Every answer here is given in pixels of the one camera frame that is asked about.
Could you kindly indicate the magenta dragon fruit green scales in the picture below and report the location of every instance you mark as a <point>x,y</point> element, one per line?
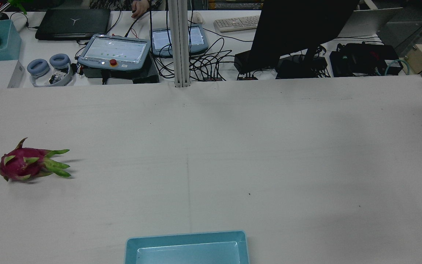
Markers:
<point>22,163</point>

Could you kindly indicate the black hub with red lights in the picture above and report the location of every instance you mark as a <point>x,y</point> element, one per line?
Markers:
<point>211,78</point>
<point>247,77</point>

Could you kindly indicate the black power adapter box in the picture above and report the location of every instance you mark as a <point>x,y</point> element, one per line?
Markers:
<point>242,60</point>

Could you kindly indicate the black box under pendant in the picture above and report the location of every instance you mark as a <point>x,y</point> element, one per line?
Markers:
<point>141,76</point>

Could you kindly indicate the grey teach pendant tablet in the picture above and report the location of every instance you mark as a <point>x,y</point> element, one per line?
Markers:
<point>198,36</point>

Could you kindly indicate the white computer keyboard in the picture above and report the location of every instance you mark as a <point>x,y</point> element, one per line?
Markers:
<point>236,23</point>

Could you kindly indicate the light blue plastic tray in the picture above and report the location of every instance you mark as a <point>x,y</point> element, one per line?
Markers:
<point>189,253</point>

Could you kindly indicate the teach pendant with red button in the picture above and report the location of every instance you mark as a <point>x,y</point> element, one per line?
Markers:
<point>115,49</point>

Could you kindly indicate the black computer monitor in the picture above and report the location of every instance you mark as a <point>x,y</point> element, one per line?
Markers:
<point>299,25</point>

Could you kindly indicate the black laptop closed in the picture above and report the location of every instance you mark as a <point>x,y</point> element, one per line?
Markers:
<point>71,22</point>

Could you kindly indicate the blue padded headphones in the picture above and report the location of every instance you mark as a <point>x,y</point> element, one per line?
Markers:
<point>38,66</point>

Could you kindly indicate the wooden block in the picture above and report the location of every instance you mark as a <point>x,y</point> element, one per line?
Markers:
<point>421,57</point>

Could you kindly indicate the aluminium profile post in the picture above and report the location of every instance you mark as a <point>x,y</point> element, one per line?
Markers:
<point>180,44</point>

